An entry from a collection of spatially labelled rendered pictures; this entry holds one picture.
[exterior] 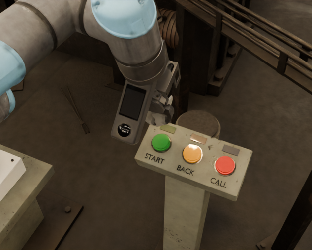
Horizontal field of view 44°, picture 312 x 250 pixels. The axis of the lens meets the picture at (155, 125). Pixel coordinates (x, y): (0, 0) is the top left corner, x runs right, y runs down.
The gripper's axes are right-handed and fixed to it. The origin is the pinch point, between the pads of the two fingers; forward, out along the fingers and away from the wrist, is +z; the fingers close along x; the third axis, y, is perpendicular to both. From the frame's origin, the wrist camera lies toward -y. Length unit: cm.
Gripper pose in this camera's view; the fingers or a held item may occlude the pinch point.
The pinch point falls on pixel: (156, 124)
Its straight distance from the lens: 77.2
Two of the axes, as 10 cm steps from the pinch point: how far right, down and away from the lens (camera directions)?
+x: -9.1, -2.9, 2.8
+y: 3.8, -8.7, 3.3
